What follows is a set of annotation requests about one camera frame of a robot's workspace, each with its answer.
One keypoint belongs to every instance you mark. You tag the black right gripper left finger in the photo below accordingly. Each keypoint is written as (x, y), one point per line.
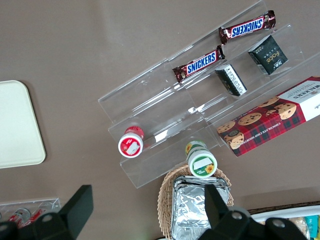
(75, 212)

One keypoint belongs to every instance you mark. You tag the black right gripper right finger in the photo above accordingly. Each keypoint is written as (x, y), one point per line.
(225, 225)

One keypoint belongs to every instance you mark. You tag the white rectangular snack tray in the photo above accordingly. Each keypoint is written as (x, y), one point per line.
(287, 212)

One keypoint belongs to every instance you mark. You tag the oval tan wicker basket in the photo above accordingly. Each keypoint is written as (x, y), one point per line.
(165, 200)

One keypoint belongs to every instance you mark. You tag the beige plastic serving tray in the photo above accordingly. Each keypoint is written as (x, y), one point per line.
(17, 125)

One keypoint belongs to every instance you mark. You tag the clear acrylic bottle rack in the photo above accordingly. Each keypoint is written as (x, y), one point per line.
(53, 203)

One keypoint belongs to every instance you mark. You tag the aluminium foil container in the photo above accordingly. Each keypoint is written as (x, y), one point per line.
(190, 210)
(222, 183)

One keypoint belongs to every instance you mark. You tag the green lid snack cup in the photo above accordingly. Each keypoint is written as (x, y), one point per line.
(202, 165)

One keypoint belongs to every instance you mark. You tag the clear bag rice crackers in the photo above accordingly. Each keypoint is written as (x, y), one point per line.
(300, 225)

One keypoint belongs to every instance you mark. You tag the red lid snack cup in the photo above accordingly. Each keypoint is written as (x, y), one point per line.
(130, 147)

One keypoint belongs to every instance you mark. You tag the teal snack pack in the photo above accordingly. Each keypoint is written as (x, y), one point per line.
(313, 226)

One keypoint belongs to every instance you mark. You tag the red tartan cookie box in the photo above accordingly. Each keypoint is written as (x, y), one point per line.
(262, 125)

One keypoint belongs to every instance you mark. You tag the clear acrylic stepped riser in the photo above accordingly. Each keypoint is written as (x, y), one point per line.
(162, 120)
(250, 12)

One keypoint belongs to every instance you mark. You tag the small black carton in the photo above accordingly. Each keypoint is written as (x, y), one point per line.
(231, 80)
(270, 56)

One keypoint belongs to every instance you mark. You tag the brown Snickers bar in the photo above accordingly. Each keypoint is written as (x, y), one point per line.
(247, 27)
(200, 63)

